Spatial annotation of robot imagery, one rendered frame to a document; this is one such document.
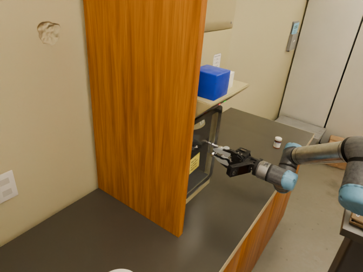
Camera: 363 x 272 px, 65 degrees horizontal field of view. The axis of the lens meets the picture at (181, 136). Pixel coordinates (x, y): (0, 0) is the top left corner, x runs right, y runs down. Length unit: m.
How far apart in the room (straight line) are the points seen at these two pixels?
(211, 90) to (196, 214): 0.61
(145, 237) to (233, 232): 0.37
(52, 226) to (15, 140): 0.39
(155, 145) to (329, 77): 3.21
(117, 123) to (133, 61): 0.28
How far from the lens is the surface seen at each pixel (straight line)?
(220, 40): 1.15
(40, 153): 1.23
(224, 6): 1.14
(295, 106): 4.19
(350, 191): 0.97
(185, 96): 0.90
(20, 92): 1.11
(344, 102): 4.06
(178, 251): 1.19
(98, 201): 1.40
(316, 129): 4.05
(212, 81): 0.96
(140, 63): 0.99
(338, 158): 1.11
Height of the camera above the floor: 1.86
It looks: 28 degrees down
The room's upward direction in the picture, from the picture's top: 5 degrees clockwise
